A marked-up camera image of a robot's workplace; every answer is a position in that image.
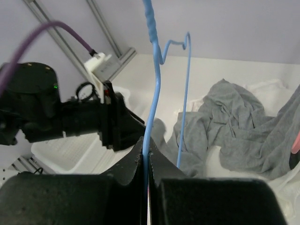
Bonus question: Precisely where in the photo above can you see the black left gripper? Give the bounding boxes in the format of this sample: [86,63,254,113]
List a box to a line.
[60,81,146,150]

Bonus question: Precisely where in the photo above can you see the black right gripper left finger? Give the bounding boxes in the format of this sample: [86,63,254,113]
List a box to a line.
[0,139,147,225]

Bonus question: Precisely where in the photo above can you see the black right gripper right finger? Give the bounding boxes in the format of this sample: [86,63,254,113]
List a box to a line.
[148,140,287,225]

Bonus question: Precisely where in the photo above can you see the blue wire hanger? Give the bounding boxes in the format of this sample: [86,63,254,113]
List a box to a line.
[142,0,192,179]

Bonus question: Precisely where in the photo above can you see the grey tank top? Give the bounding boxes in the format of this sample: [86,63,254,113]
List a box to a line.
[151,117,208,178]

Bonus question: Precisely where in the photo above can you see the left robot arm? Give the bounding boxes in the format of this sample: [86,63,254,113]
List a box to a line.
[0,62,145,151]

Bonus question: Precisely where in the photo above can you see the white plastic basket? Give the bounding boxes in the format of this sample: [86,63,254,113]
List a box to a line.
[30,85,132,175]

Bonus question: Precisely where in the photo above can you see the grey clothes pile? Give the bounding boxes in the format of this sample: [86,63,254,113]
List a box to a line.
[168,80,300,179]

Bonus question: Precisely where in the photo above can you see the white garment under pile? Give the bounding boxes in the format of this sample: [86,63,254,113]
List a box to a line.
[177,80,300,221]

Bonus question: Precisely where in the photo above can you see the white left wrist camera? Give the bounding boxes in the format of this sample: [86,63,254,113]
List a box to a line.
[84,52,112,104]

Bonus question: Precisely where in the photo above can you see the aluminium frame left struts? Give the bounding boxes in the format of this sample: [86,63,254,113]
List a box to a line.
[24,0,137,80]

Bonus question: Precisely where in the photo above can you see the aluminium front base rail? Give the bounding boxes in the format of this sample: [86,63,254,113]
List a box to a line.
[0,157,47,187]

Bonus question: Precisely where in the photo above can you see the pink wire hanger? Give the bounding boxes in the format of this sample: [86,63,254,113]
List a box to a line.
[291,132,300,154]

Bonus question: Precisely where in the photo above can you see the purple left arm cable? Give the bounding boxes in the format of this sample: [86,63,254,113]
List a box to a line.
[0,21,97,94]

